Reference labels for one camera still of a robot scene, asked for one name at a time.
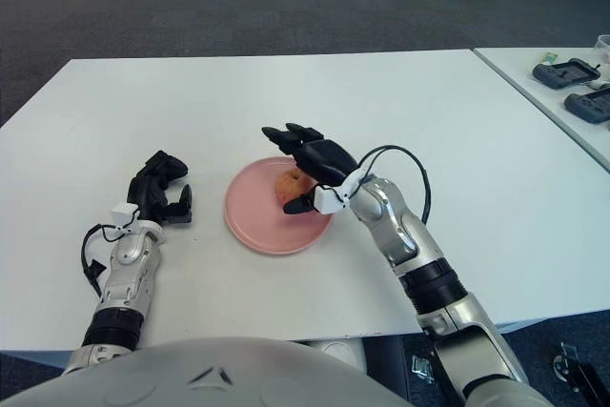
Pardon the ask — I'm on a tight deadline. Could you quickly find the black wheeled stand base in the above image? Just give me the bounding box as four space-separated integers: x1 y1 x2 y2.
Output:
552 342 610 407

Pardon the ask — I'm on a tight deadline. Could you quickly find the pink round plate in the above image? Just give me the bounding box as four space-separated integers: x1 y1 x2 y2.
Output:
223 156 335 255

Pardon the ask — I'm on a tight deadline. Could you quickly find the grey robot torso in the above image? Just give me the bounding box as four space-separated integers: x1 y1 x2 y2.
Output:
0 336 416 407

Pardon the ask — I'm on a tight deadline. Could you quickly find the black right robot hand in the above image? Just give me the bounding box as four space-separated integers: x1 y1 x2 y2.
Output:
260 121 358 215

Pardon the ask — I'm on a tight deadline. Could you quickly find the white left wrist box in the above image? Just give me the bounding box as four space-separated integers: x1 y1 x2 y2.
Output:
112 204 139 227

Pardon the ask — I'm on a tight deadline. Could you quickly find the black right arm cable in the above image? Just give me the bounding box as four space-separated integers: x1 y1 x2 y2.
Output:
355 144 433 225

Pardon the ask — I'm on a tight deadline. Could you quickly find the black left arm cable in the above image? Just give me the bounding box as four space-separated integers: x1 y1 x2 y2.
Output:
80 223 139 292

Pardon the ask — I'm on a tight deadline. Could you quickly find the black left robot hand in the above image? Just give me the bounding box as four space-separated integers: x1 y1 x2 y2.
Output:
127 150 194 225

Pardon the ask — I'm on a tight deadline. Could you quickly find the grey handheld controller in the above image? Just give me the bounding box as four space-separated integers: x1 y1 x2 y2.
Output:
532 58 600 90
564 88 610 125

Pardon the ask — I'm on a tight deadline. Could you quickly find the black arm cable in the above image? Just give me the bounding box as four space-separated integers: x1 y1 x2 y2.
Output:
355 144 433 225
80 223 139 292

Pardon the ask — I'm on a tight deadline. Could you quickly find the metal clamp bracket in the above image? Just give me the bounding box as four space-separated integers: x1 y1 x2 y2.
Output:
410 354 436 385

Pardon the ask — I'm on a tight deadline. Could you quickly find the red yellow apple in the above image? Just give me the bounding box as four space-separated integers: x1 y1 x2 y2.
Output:
274 168 318 211

